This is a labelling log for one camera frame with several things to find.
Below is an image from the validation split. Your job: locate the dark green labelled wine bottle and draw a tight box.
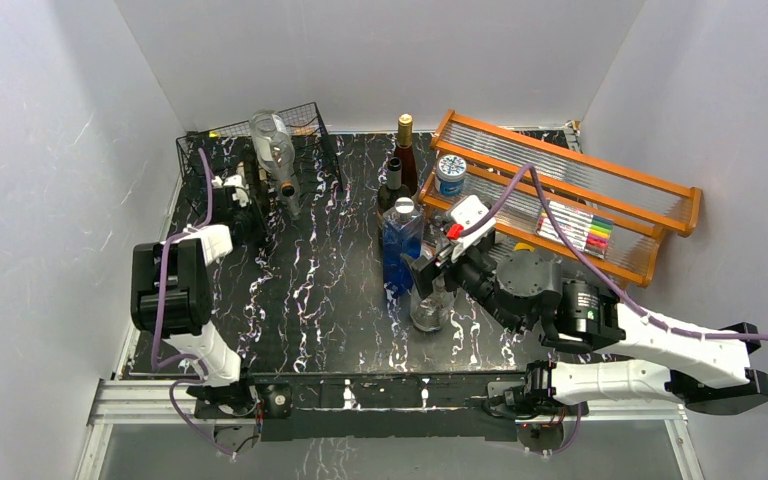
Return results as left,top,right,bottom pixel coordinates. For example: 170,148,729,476
237,155,271,225

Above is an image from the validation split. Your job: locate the clear bottle blue label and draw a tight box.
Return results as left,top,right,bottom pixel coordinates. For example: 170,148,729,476
410,276,455,332

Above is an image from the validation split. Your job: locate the slim clear glass bottle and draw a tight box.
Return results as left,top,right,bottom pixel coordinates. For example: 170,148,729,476
279,181,301,220

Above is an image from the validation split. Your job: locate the green bottle silver cap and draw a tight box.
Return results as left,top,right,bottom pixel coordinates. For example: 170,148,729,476
376,157,411,227

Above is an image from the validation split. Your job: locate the dark red wine bottle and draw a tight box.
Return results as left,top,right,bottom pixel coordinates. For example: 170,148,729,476
394,113,419,196

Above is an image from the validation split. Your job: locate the clear bottle black gold cap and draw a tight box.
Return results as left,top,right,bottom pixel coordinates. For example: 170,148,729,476
421,219,448,259

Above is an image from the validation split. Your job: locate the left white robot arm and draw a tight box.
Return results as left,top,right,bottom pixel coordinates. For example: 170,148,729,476
130,180,263,416

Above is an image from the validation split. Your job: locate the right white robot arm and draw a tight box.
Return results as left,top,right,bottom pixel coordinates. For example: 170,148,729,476
401,247,768,419

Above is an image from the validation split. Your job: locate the clear bottle copper neck band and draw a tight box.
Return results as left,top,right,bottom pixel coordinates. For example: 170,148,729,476
249,110,295,193

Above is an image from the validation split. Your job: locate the orange wooden shelf rack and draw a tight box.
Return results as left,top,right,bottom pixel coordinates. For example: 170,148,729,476
431,110,703,287

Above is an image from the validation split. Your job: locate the yellow small block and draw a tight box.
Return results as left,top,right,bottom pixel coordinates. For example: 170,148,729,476
514,242,536,252

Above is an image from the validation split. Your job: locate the blue white lidded jar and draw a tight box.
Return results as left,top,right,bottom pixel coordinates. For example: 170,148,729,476
435,154,467,197

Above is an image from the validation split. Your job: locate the coloured marker pen set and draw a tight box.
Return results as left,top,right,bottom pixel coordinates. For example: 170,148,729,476
548,200,614,259

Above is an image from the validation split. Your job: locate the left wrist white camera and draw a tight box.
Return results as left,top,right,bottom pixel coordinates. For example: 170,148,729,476
211,174,250,208

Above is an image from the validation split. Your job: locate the wrist white camera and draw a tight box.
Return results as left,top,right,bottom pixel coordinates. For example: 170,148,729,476
445,195,496,262
211,174,250,208

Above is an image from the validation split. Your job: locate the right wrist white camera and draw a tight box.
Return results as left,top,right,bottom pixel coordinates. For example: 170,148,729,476
445,195,496,262

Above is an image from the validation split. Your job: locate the black wire wine rack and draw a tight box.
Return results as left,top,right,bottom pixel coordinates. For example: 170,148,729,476
176,102,343,232

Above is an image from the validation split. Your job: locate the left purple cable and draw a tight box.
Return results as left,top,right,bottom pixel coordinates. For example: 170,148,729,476
150,146,240,458

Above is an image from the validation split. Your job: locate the aluminium base frame rail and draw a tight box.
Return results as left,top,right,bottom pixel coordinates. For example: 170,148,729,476
75,374,703,480

